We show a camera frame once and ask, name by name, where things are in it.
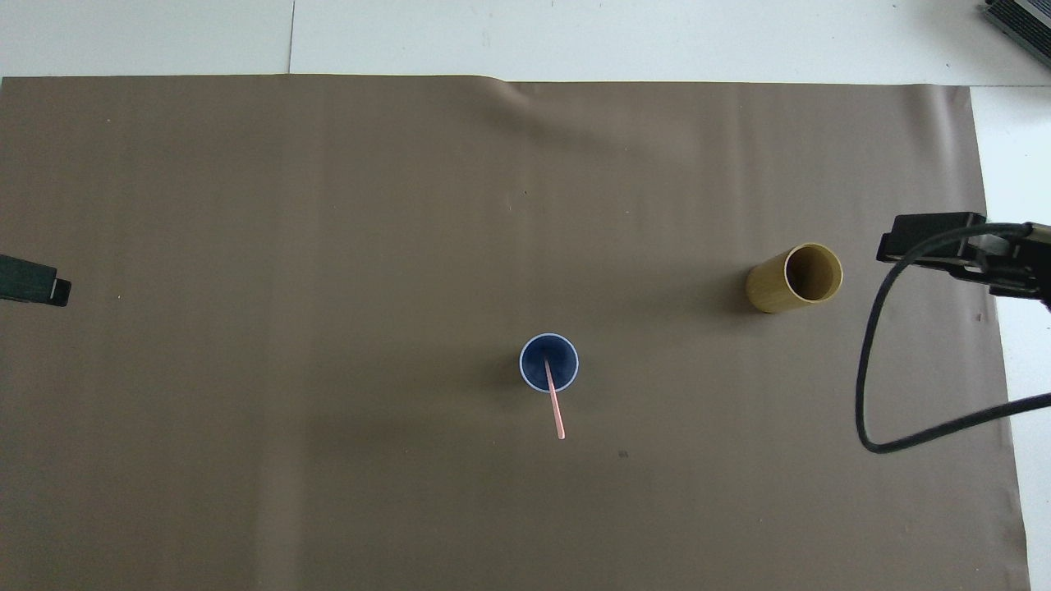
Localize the blue cup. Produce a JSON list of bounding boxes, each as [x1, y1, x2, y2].
[[519, 332, 581, 395]]

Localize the pink chopstick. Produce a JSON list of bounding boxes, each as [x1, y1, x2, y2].
[[543, 357, 567, 441]]

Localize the yellow bamboo cup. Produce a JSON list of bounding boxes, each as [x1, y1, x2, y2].
[[745, 243, 844, 314]]

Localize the black stand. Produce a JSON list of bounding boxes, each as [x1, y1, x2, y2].
[[983, 0, 1051, 48]]

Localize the black cable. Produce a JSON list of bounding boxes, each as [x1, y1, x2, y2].
[[855, 222, 1051, 455]]

